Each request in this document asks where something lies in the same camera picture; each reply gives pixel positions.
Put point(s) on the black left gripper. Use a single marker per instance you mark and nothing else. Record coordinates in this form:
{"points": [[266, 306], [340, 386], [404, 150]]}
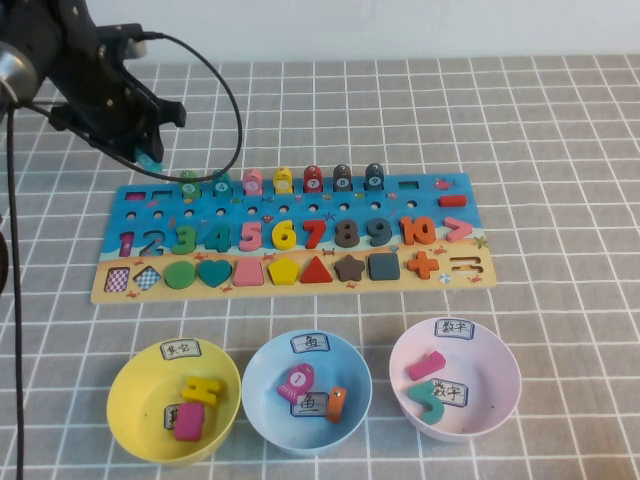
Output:
{"points": [[110, 105]]}

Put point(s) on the teal wooden fish piece 2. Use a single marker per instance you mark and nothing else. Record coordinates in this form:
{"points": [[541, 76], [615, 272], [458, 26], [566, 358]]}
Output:
{"points": [[150, 164]]}

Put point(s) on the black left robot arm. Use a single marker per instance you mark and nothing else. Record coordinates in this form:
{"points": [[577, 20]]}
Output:
{"points": [[30, 20]]}

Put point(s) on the green wooden fish piece 3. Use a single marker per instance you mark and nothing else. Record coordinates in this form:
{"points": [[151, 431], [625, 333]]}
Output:
{"points": [[190, 189]]}

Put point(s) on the teal wooden fish piece 4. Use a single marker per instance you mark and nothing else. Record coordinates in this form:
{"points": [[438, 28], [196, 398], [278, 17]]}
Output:
{"points": [[221, 186]]}

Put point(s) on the pink wooden fish piece 5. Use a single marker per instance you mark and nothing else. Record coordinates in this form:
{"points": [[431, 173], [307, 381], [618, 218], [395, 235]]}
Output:
{"points": [[253, 185]]}

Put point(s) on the green wooden circle piece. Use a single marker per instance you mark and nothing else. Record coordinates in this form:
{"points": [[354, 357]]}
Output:
{"points": [[180, 275]]}

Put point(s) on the yellow wooden fish piece 6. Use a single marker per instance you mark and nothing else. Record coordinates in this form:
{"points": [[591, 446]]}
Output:
{"points": [[283, 184]]}

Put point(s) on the teal wooden heart piece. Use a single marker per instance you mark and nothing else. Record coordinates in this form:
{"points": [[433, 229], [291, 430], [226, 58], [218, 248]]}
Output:
{"points": [[215, 272]]}

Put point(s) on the pink wooden trapezoid piece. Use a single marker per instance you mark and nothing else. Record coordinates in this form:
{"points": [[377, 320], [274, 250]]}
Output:
{"points": [[249, 275]]}

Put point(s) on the red wooden fish piece 7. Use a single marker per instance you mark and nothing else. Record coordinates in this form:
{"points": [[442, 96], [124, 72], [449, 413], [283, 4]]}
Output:
{"points": [[313, 181]]}

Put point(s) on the yellow wooden pentagon piece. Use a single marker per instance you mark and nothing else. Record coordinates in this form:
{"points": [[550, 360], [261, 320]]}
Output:
{"points": [[283, 272]]}

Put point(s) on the brown wooden fish piece 8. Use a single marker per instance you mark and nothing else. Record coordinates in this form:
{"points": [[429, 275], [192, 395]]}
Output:
{"points": [[343, 180]]}

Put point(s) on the red wooden triangle piece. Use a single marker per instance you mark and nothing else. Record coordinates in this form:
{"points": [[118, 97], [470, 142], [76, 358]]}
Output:
{"points": [[316, 274]]}

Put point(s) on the slate-grey wooden fish piece 9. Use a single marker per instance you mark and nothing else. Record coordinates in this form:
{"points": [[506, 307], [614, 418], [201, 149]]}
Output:
{"points": [[374, 179]]}

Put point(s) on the brown wooden star piece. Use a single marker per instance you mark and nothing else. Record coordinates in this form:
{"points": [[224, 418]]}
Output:
{"points": [[349, 269]]}

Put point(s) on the yellow plastic bowl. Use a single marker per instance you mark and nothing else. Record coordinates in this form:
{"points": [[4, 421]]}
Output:
{"points": [[140, 400]]}

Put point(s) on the slate-grey wooden square piece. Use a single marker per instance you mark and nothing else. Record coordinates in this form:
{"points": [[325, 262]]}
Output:
{"points": [[384, 266]]}

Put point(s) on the magenta wooden rectangle piece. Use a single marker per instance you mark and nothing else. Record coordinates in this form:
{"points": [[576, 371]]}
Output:
{"points": [[190, 422]]}

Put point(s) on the magenta wooden fish piece 1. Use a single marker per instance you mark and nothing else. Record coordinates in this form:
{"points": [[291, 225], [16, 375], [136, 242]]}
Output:
{"points": [[298, 380]]}

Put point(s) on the blue plastic bowl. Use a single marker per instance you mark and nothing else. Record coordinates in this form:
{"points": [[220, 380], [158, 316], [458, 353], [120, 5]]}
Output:
{"points": [[265, 400]]}

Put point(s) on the colourful wooden puzzle board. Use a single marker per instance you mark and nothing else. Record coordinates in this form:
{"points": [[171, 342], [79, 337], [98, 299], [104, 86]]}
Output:
{"points": [[425, 200]]}

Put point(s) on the orange wooden fish piece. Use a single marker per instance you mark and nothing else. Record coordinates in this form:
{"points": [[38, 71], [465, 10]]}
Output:
{"points": [[336, 405]]}

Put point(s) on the pink plastic bowl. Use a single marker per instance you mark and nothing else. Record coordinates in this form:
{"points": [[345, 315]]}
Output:
{"points": [[485, 380]]}

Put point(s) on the green wooden number 3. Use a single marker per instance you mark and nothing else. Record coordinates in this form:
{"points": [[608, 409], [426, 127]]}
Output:
{"points": [[190, 246]]}

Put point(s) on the teal wooden number 4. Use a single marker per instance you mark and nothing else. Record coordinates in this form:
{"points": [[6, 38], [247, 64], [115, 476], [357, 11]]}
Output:
{"points": [[222, 240]]}

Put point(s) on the pink wooden number 5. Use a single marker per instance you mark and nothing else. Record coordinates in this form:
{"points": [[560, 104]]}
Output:
{"points": [[257, 241]]}

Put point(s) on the yellow wooden number 6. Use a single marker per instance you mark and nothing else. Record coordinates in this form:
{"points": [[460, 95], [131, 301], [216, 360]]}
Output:
{"points": [[276, 235]]}

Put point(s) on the red wooden number 7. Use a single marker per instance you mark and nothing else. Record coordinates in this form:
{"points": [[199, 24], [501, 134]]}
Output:
{"points": [[315, 225]]}

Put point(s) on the brown wooden number 8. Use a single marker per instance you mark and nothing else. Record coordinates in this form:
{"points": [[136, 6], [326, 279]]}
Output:
{"points": [[346, 234]]}

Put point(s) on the yellow wooden equals sign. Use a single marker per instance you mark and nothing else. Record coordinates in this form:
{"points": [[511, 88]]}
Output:
{"points": [[205, 384]]}

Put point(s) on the slate-grey wooden number 9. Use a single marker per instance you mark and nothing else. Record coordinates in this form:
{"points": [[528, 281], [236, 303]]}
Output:
{"points": [[386, 232]]}

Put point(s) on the orange wooden number 10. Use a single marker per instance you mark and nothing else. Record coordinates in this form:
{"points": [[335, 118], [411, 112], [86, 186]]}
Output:
{"points": [[407, 231]]}

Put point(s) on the orange wooden plus sign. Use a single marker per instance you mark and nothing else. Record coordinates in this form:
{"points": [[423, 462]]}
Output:
{"points": [[422, 265]]}

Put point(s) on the red wooden minus sign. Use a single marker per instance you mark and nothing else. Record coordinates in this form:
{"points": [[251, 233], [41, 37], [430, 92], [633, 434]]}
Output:
{"points": [[452, 201]]}

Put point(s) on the pink wooden greater-than sign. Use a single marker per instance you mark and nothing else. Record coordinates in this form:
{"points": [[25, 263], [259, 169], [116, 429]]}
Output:
{"points": [[465, 230]]}

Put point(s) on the magenta wooden number 1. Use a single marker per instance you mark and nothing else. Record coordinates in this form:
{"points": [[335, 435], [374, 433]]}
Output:
{"points": [[425, 365]]}

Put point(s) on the teal wooden number 2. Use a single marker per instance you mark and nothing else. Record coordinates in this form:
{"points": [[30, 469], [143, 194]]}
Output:
{"points": [[435, 407]]}

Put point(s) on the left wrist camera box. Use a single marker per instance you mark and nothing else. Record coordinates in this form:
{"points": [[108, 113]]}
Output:
{"points": [[117, 42]]}

